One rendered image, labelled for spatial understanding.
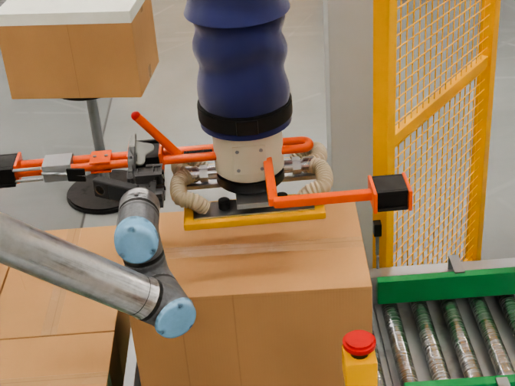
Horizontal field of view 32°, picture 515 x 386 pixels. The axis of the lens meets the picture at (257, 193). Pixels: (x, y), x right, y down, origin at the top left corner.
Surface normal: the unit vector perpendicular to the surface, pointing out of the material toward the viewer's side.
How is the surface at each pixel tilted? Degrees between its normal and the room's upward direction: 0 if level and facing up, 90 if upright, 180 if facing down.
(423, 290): 90
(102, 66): 90
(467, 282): 90
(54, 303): 0
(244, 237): 0
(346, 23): 90
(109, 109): 0
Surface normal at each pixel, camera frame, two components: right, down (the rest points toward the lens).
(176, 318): 0.47, 0.45
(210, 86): -0.65, 0.21
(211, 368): 0.01, 0.51
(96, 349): -0.07, -0.85
